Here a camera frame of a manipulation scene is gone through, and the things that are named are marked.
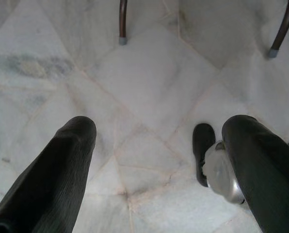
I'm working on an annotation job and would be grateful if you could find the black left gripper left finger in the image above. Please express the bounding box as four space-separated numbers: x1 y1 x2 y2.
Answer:
0 116 97 233

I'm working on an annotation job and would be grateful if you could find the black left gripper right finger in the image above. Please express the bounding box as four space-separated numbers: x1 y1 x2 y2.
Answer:
221 115 289 233

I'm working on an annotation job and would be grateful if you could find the silver robot left leg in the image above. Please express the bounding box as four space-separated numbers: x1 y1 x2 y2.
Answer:
202 140 246 205

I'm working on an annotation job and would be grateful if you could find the dark metal table leg frame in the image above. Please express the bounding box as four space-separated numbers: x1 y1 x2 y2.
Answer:
118 0 289 59

